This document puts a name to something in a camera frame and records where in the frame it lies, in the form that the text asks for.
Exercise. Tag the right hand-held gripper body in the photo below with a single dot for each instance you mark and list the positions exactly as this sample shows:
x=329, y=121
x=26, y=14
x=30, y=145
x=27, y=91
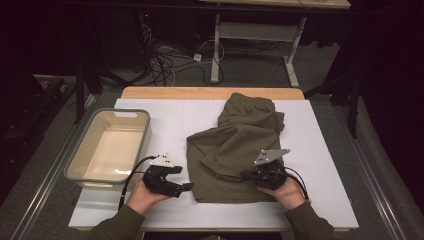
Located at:
x=271, y=175

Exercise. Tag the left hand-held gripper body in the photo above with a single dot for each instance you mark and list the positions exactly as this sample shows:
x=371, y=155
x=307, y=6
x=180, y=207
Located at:
x=158, y=181

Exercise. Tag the olive green shorts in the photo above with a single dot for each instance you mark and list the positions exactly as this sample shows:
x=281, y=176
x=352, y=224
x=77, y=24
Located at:
x=233, y=156

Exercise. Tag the beige plastic basin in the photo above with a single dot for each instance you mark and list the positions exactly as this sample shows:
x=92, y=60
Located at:
x=113, y=150

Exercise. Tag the person's left hand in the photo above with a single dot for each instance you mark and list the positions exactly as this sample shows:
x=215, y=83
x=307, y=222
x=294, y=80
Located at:
x=143, y=200

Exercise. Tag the person's right hand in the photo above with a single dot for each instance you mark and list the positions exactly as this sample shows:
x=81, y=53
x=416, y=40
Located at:
x=290, y=195

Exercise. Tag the white table board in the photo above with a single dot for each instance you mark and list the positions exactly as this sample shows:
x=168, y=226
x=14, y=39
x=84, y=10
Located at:
x=166, y=116

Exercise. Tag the wooden table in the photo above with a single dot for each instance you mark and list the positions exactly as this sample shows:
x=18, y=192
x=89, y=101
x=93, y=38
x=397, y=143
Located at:
x=183, y=93

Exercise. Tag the black metal stand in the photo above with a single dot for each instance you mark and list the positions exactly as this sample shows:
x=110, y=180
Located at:
x=353, y=110
x=80, y=83

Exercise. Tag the white power adapter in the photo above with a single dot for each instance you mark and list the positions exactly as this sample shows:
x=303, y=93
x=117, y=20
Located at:
x=198, y=57

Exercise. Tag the metal floor rail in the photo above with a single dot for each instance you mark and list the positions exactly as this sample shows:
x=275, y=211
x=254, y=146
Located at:
x=373, y=186
x=43, y=186

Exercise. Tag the white frame desk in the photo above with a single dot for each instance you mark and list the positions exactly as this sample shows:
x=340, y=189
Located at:
x=253, y=31

